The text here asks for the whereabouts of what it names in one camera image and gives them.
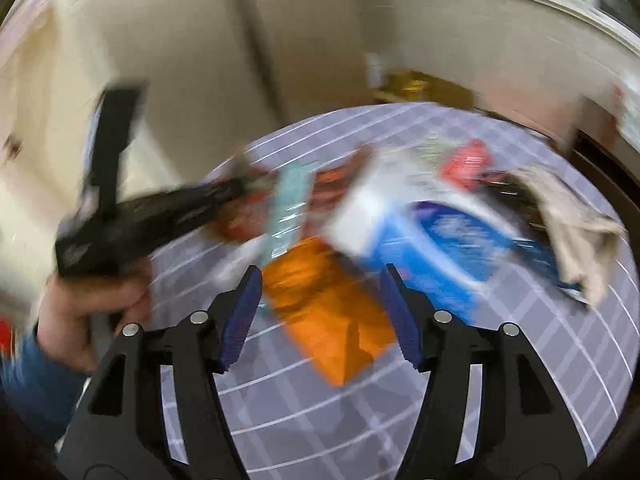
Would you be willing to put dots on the person's left hand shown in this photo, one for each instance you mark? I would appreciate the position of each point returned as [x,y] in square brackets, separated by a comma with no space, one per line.
[68,305]

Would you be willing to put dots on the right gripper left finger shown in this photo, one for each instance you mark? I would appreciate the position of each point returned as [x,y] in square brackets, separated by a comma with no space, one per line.
[118,430]

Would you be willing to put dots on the blue sleeve left forearm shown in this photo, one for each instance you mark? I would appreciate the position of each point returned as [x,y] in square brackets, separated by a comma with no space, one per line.
[42,392]

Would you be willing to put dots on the dark red snack wrapper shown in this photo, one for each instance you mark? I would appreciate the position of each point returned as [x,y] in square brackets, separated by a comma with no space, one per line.
[247,218]

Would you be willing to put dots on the teal snack wrapper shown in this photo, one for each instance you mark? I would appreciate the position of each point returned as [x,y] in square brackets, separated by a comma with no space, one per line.
[288,209]

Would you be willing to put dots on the yellow cardboard box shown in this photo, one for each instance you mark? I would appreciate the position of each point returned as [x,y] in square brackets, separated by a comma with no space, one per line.
[404,85]

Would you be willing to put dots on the red snack packet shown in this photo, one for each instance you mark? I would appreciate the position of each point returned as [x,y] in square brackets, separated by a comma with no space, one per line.
[466,165]

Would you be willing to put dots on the orange snack bag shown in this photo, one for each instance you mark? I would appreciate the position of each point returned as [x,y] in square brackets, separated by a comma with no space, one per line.
[331,315]

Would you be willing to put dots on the beige crumpled cloth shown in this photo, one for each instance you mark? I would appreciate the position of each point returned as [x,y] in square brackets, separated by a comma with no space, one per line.
[584,242]

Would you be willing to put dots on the blue white paper box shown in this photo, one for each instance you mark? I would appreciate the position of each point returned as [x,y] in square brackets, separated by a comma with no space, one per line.
[442,241]

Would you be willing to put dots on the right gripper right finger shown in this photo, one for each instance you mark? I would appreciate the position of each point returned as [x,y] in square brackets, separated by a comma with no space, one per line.
[525,430]

